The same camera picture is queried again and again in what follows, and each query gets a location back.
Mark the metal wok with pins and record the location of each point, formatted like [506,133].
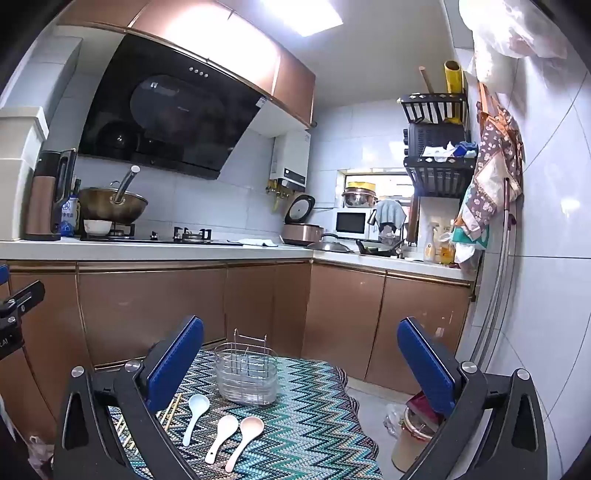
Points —
[111,205]

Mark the light blue spoon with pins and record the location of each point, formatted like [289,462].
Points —
[198,405]

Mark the pink spoon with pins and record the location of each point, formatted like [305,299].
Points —
[251,427]

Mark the steel pot lid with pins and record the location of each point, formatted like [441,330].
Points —
[330,246]

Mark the white box appliance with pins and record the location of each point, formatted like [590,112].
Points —
[18,175]

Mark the orange bottle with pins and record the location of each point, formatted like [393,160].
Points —
[445,251]

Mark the brown electric kettle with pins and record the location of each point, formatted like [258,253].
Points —
[44,198]

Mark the bamboo chopstick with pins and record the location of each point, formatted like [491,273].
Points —
[172,405]
[170,419]
[125,436]
[116,427]

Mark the grey hanging cloth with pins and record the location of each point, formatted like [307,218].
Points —
[390,213]

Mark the black pan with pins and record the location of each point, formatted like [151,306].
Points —
[374,251]

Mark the wooden rolling pin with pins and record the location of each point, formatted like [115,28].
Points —
[425,78]

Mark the yellow roll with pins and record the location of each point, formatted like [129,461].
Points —
[452,78]

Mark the bottle with blue label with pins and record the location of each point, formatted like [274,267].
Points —
[69,212]

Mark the clear plastic bag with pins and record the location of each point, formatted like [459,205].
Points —
[393,420]

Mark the black range hood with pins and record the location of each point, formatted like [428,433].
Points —
[161,115]

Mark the metal faucet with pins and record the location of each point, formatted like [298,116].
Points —
[400,240]

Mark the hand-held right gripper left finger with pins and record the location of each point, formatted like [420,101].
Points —
[178,364]

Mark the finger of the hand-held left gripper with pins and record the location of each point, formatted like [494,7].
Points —
[3,276]
[27,296]

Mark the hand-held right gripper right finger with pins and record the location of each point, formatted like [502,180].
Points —
[425,369]

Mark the brown upper cabinets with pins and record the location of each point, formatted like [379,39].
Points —
[295,78]

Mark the green and white bag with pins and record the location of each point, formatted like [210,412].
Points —
[471,240]

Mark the black gas stove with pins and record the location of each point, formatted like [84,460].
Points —
[152,240]

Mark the beige trash bucket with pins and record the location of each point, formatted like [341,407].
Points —
[408,443]

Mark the hanging plastic bags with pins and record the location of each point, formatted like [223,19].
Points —
[508,27]

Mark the pale bottle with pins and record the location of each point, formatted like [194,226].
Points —
[430,247]

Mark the ceiling light panel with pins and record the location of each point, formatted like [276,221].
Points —
[300,14]

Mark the stacked steel bowls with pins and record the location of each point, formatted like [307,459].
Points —
[359,198]

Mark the white water heater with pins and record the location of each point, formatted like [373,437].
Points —
[291,157]

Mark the patterned apron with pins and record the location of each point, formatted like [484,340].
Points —
[494,152]

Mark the clear plastic utensil holder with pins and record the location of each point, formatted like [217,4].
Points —
[247,383]

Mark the metal mop poles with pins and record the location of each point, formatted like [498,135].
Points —
[505,258]

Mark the white and blue rags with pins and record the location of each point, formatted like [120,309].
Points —
[450,151]

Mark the white microwave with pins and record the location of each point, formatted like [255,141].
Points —
[351,223]

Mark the white spoon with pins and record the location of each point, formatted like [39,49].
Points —
[227,425]

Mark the red packet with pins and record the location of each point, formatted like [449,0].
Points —
[422,406]

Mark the white bowl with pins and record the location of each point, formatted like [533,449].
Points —
[98,227]

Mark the brown rice cooker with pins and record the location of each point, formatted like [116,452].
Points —
[302,233]

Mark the crumpled plastic bag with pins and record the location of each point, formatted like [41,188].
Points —
[40,457]

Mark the black wall rack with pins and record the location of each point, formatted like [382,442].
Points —
[438,182]

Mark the window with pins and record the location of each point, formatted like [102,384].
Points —
[392,184]

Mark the zigzag knitted tablecloth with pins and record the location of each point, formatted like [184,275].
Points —
[300,415]

